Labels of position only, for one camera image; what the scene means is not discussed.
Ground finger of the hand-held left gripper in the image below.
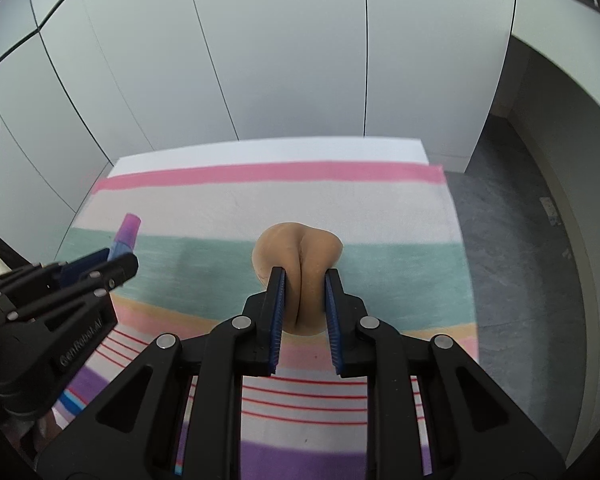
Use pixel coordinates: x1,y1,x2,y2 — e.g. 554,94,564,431
62,252,140,306
57,247,116,286

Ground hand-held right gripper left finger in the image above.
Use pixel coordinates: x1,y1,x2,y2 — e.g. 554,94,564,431
36,266,287,480

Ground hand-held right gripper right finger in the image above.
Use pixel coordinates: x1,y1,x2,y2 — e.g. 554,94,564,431
325,268,566,480

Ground purple capped blue tube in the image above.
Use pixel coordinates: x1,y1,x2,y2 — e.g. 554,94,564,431
107,213,143,263

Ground tan makeup puff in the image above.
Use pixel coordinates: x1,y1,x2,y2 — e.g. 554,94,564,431
251,222,344,335

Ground striped colourful towel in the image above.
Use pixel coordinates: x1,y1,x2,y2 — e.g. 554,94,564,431
55,161,481,480

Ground grey floor socket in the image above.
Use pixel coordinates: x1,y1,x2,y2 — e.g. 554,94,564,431
540,197,561,226

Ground white wall cabinets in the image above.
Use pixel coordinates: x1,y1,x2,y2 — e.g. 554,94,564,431
0,0,518,216

